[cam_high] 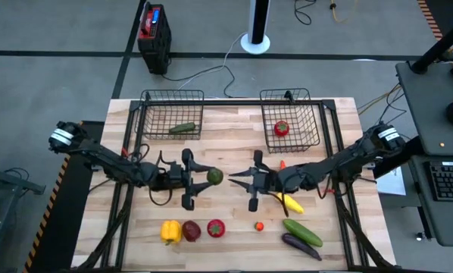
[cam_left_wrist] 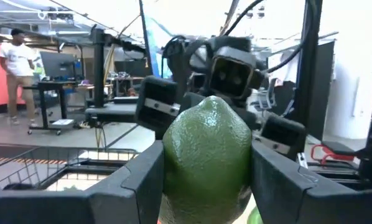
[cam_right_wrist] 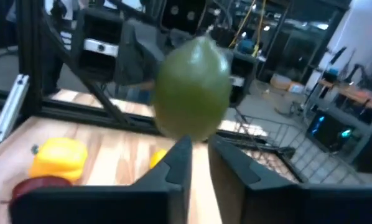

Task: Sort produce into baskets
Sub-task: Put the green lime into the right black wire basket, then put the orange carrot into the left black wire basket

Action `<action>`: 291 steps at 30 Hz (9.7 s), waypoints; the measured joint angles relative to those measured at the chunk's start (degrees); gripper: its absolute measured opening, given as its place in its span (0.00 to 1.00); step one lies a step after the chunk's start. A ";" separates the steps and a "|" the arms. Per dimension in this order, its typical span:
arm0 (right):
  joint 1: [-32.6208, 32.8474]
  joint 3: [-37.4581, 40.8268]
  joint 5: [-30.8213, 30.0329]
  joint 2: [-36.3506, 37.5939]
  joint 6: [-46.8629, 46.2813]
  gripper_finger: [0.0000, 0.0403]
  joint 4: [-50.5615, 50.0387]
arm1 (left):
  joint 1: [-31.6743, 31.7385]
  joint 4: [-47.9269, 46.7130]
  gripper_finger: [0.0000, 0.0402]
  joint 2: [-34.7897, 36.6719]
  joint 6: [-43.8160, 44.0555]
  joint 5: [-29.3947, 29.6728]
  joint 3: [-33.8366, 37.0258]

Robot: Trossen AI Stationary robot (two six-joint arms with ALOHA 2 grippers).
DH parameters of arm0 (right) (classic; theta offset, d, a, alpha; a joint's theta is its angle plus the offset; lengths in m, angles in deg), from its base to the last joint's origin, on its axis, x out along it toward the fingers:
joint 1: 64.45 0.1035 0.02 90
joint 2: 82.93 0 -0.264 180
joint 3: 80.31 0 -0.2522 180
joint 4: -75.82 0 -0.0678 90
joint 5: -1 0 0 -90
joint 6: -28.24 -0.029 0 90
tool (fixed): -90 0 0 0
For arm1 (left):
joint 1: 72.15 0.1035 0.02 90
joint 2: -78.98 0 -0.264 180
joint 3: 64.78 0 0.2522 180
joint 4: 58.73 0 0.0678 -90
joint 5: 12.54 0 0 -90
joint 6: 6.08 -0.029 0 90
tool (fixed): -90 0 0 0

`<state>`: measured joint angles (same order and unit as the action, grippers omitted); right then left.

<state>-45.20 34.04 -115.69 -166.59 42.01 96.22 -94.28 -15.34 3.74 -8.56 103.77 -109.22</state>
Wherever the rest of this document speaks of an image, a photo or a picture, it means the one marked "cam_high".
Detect yellow corn cob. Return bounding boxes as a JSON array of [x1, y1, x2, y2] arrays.
[[274, 192, 305, 215]]

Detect black keyboard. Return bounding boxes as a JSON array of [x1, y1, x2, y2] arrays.
[[424, 160, 453, 203]]

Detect green cucumber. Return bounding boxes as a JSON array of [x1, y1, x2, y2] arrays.
[[282, 218, 324, 249]]

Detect yellow bell pepper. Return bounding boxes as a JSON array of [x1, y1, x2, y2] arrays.
[[160, 219, 183, 246]]

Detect black desk support beam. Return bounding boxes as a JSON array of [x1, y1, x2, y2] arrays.
[[373, 136, 426, 180]]

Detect black mat hazard edge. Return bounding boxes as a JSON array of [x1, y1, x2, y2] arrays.
[[21, 120, 106, 273]]

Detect grey metal cart frame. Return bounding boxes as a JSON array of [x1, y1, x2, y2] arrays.
[[0, 151, 47, 273]]

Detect yellow floor cable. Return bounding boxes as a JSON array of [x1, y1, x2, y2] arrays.
[[329, 0, 360, 24]]

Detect coiled black floor cable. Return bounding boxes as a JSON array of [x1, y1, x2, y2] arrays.
[[293, 0, 318, 27]]

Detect dark red apple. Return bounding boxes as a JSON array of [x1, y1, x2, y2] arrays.
[[181, 220, 202, 243]]

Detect white floor cable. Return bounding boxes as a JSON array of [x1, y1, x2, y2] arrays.
[[177, 32, 250, 92]]

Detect green avocado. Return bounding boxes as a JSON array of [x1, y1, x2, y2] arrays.
[[206, 167, 225, 187]]

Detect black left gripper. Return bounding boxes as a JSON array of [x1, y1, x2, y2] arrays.
[[156, 148, 215, 212]]

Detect white black pole stand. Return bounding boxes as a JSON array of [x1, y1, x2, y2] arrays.
[[240, 0, 272, 55]]

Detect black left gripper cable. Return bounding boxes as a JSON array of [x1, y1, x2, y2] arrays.
[[148, 149, 175, 208]]

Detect dark green zucchini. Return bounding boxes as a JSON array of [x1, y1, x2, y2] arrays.
[[168, 121, 197, 135]]

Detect grey workstation desk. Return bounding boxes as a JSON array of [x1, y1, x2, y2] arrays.
[[395, 60, 453, 247]]

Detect white paper sheet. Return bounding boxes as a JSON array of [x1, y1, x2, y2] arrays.
[[376, 166, 408, 196]]

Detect large red tomato green leaf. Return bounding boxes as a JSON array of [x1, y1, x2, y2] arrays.
[[206, 218, 227, 239]]

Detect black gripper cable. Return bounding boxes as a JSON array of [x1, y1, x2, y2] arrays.
[[148, 149, 175, 208], [274, 188, 290, 218]]

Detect black metal rig frame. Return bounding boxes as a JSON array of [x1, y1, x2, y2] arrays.
[[71, 97, 398, 273]]

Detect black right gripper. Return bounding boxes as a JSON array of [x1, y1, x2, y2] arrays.
[[227, 149, 286, 213]]

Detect red and black case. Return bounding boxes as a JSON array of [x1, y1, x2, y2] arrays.
[[136, 2, 173, 76]]

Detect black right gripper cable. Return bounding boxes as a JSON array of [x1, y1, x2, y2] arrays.
[[274, 188, 290, 218]]

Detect black wire basket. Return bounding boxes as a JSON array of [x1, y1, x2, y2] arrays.
[[259, 87, 321, 155], [134, 89, 205, 141]]

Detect red fruit with green stem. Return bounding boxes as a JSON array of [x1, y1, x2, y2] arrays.
[[273, 120, 291, 138]]

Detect purple eggplant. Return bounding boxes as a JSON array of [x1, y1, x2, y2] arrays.
[[280, 232, 323, 262]]

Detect black stand pole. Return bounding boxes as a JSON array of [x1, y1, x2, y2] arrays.
[[411, 14, 453, 75]]

